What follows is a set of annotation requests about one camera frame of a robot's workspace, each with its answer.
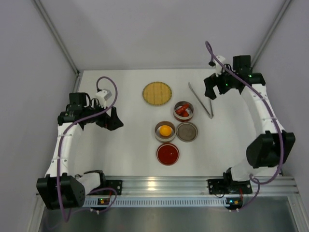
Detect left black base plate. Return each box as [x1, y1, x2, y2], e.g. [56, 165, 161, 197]
[101, 179, 123, 195]

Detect aluminium mounting rail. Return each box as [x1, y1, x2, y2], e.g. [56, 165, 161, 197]
[80, 176, 298, 210]

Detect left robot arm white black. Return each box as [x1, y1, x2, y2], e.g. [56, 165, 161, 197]
[36, 89, 124, 210]

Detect metal tongs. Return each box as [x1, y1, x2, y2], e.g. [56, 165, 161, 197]
[188, 81, 214, 119]

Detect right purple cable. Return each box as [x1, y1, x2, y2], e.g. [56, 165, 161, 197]
[205, 40, 284, 213]

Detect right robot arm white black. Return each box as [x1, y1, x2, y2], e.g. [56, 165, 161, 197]
[204, 55, 295, 190]

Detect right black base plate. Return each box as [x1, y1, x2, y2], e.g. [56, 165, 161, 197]
[207, 179, 253, 195]

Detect red round lid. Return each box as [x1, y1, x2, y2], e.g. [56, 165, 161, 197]
[156, 143, 180, 166]

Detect beige round lid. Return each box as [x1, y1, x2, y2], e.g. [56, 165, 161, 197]
[176, 122, 198, 143]

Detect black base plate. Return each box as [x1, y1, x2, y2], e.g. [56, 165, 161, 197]
[101, 179, 123, 195]
[207, 179, 253, 195]

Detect yellow egg tart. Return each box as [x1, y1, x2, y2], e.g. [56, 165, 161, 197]
[159, 125, 172, 137]

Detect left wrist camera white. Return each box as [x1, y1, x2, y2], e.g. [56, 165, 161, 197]
[95, 89, 112, 108]

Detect steel bowl red rim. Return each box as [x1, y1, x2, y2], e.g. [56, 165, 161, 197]
[173, 101, 194, 122]

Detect steel bowl beige rim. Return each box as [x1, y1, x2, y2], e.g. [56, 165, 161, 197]
[154, 121, 176, 143]

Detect round bamboo tray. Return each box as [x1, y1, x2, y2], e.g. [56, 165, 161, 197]
[142, 82, 172, 106]

